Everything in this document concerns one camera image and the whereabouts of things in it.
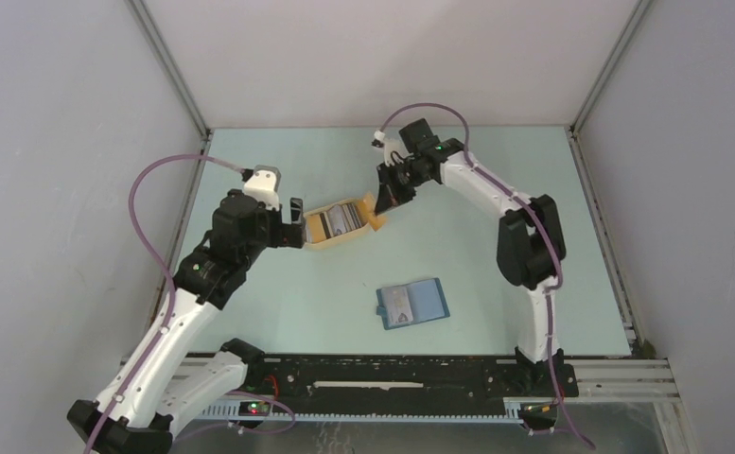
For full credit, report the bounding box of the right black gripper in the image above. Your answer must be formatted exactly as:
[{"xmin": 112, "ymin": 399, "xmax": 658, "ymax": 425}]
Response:
[{"xmin": 376, "ymin": 159, "xmax": 432, "ymax": 215}]

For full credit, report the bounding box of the gold credit card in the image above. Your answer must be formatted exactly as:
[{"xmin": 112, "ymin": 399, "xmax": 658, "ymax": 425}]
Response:
[{"xmin": 359, "ymin": 192, "xmax": 387, "ymax": 232}]

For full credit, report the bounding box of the blue leather card holder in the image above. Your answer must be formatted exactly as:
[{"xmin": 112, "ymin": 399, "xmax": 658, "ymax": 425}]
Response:
[{"xmin": 376, "ymin": 278, "xmax": 450, "ymax": 330}]

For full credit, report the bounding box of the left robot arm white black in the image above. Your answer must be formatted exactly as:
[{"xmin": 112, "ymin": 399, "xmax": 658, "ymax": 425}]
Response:
[{"xmin": 67, "ymin": 189, "xmax": 305, "ymax": 453}]

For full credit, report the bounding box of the stack of cards in tray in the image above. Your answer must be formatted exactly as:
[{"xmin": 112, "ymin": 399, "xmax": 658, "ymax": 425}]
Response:
[{"xmin": 305, "ymin": 201, "xmax": 366, "ymax": 244}]

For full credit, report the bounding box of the beige oval card tray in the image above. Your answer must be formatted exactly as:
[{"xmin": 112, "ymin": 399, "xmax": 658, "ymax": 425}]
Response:
[{"xmin": 304, "ymin": 193, "xmax": 387, "ymax": 250}]

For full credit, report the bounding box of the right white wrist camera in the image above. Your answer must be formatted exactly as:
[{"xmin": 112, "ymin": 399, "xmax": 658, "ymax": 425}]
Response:
[{"xmin": 371, "ymin": 130, "xmax": 408, "ymax": 166}]

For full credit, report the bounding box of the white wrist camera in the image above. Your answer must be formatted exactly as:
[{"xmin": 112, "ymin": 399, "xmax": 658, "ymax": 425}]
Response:
[
  {"xmin": 243, "ymin": 166, "xmax": 281, "ymax": 211},
  {"xmin": 371, "ymin": 130, "xmax": 408, "ymax": 166}
]

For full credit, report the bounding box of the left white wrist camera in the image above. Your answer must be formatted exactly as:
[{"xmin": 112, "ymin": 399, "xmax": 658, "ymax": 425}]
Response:
[{"xmin": 243, "ymin": 166, "xmax": 281, "ymax": 211}]

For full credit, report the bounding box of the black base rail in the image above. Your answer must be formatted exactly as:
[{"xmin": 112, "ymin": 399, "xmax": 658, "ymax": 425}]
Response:
[{"xmin": 243, "ymin": 354, "xmax": 579, "ymax": 417}]

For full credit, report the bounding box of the white strip on rail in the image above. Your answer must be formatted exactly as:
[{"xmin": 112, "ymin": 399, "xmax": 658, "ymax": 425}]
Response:
[{"xmin": 313, "ymin": 380, "xmax": 424, "ymax": 391}]

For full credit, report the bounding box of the left controller board with wires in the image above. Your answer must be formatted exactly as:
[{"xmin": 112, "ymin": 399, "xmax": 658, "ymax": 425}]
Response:
[{"xmin": 241, "ymin": 375, "xmax": 279, "ymax": 416}]

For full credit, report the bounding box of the controller board with wires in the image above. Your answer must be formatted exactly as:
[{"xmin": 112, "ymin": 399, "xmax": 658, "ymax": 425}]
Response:
[
  {"xmin": 241, "ymin": 375, "xmax": 279, "ymax": 416},
  {"xmin": 518, "ymin": 402, "xmax": 559, "ymax": 420}
]

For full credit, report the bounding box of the right controller board with wires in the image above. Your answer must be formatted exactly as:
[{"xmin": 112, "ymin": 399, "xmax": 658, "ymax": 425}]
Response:
[{"xmin": 518, "ymin": 402, "xmax": 559, "ymax": 420}]

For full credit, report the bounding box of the aluminium frame front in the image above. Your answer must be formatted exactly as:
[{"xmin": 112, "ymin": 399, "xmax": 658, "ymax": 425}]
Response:
[{"xmin": 172, "ymin": 357, "xmax": 682, "ymax": 428}]

